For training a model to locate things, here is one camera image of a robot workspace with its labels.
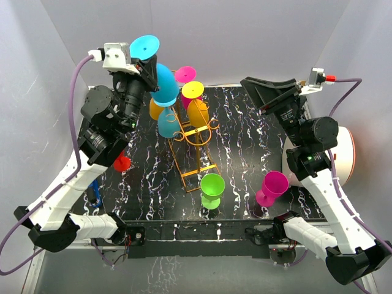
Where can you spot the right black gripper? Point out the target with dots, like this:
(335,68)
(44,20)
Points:
(264,94)

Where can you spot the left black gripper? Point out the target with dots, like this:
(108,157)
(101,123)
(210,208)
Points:
(147,68)

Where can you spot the magenta plastic wine glass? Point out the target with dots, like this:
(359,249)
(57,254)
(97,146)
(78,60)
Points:
(185,75)

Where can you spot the yellow-orange plastic wine glass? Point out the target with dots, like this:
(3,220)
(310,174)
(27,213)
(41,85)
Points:
(155,110)

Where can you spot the light blue plastic wine glass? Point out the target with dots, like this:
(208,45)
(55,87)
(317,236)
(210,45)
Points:
(168,125)

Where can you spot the orange plastic wine glass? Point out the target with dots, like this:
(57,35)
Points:
(197,110)

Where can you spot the green plastic wine glass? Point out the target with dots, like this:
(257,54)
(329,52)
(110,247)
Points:
(212,186)

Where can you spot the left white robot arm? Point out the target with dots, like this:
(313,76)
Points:
(112,113)

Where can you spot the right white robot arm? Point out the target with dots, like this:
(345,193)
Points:
(353,250)

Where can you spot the red plastic wine glass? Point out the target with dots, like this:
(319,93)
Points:
(122,163)

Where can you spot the white cylindrical lamp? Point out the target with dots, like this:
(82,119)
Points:
(344,155)

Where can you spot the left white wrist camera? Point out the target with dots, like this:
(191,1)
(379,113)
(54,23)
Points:
(115,57)

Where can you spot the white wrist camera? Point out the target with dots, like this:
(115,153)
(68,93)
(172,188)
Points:
(317,78)
(115,57)

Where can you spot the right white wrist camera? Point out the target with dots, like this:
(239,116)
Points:
(317,78)

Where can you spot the gold wire wine glass rack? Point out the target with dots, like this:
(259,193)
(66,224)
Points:
(198,138)

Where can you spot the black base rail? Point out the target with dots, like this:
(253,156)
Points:
(207,238)

